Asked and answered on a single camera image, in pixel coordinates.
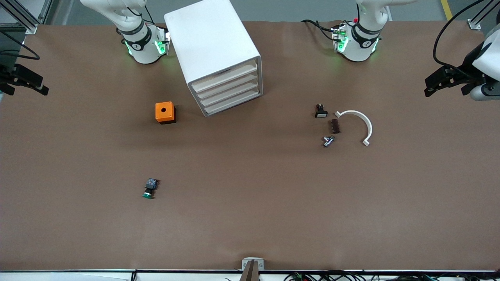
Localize grey metal bracket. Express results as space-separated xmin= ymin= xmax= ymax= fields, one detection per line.
xmin=242 ymin=258 xmax=264 ymax=271

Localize black base cable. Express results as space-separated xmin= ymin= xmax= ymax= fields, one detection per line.
xmin=301 ymin=19 xmax=340 ymax=41

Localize white curved plastic bracket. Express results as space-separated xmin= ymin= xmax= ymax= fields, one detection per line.
xmin=335 ymin=110 xmax=373 ymax=147

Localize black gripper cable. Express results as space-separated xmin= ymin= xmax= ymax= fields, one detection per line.
xmin=0 ymin=31 xmax=40 ymax=61
xmin=433 ymin=0 xmax=487 ymax=69

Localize white drawer cabinet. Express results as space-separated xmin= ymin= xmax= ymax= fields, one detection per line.
xmin=164 ymin=0 xmax=263 ymax=117

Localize orange box with hole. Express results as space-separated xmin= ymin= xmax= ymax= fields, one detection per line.
xmin=155 ymin=101 xmax=177 ymax=124

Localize green push button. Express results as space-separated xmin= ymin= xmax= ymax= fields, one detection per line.
xmin=142 ymin=178 xmax=159 ymax=199

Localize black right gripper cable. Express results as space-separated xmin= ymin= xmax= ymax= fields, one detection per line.
xmin=0 ymin=31 xmax=40 ymax=61

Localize white plastic drawer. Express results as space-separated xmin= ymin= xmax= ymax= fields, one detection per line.
xmin=190 ymin=59 xmax=259 ymax=92
xmin=194 ymin=68 xmax=260 ymax=100
xmin=202 ymin=85 xmax=261 ymax=116
xmin=198 ymin=76 xmax=261 ymax=108

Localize white panel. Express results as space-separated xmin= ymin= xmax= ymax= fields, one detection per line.
xmin=0 ymin=272 xmax=131 ymax=281

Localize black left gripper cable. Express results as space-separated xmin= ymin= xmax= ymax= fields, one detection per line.
xmin=433 ymin=0 xmax=487 ymax=69

